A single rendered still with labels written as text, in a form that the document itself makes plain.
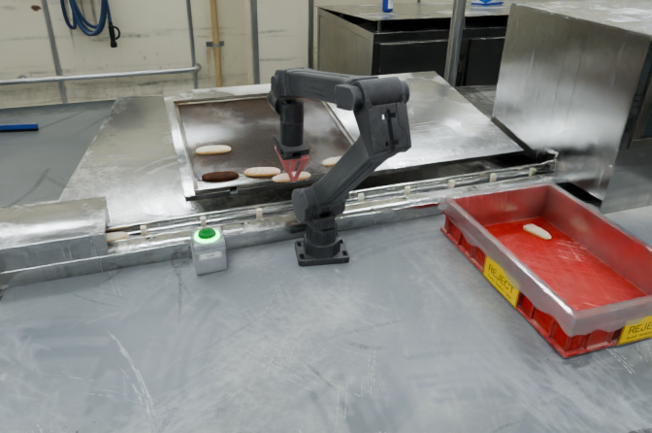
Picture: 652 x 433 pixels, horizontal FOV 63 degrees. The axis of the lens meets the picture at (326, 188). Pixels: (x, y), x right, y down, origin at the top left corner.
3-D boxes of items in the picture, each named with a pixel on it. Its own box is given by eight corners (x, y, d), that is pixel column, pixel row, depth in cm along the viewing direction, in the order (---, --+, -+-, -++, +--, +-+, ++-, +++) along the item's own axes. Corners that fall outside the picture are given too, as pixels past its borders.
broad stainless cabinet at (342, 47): (364, 184, 342) (374, 20, 296) (312, 129, 430) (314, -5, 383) (601, 150, 401) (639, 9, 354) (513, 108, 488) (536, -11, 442)
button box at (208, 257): (194, 289, 119) (190, 248, 114) (190, 269, 126) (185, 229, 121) (231, 283, 122) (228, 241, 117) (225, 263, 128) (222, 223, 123)
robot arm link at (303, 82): (354, 117, 87) (409, 110, 91) (352, 83, 86) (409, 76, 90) (267, 94, 125) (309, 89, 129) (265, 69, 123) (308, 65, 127)
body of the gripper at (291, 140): (298, 139, 137) (298, 112, 134) (310, 155, 129) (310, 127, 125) (274, 142, 135) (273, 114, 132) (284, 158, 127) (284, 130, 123)
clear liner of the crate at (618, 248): (563, 364, 96) (575, 321, 91) (434, 228, 137) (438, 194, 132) (703, 327, 105) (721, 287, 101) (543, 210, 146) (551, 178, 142)
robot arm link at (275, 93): (276, 78, 119) (310, 74, 123) (258, 63, 128) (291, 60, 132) (276, 127, 125) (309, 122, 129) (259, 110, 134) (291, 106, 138)
